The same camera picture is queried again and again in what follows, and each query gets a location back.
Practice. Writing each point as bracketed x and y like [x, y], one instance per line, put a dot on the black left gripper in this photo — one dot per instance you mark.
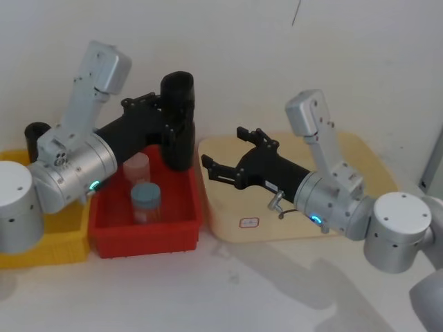
[131, 129]

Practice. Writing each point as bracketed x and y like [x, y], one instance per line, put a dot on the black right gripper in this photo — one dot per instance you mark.
[273, 171]

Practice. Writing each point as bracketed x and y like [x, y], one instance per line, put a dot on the tall black cup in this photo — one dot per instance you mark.
[178, 90]

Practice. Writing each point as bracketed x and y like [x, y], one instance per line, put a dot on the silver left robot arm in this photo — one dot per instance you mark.
[72, 162]

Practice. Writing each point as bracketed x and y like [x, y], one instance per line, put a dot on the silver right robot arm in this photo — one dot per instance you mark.
[346, 193]

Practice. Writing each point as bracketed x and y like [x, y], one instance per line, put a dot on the pink translucent cup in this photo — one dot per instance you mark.
[136, 169]

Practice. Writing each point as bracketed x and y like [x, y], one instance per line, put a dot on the pale wooden tray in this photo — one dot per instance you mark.
[235, 211]

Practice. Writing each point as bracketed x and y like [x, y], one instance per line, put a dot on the white label red border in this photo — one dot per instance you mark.
[249, 222]

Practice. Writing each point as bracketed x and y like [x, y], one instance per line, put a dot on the clear jar blue lid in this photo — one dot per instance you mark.
[147, 202]

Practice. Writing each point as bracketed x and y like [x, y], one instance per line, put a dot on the red plastic bin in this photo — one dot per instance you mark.
[145, 235]

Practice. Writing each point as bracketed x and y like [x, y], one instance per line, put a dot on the short black cup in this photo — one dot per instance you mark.
[33, 136]

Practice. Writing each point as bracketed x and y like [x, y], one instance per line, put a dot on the yellow plastic bin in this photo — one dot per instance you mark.
[59, 245]

